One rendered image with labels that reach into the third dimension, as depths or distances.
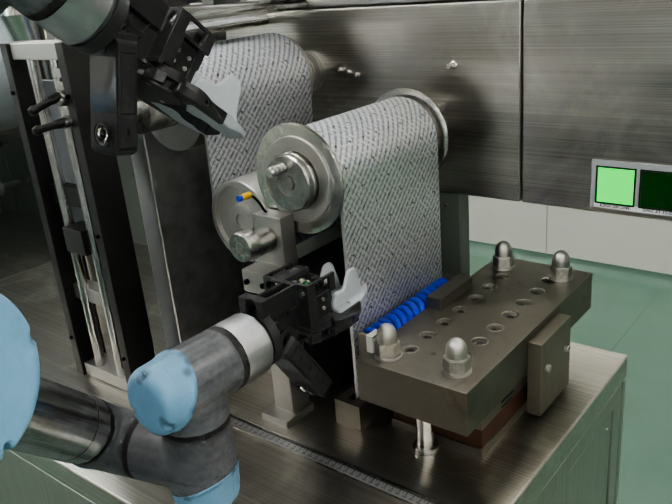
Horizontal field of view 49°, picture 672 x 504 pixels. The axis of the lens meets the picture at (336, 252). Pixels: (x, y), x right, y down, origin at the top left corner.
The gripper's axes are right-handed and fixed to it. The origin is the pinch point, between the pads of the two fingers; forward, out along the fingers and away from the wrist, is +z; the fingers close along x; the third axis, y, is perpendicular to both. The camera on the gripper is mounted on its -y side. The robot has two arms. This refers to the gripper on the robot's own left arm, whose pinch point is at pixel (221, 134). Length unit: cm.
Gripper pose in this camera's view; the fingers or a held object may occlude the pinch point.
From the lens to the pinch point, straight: 85.7
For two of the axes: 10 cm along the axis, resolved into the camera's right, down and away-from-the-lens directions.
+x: -7.7, -1.9, 6.0
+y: 3.5, -9.2, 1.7
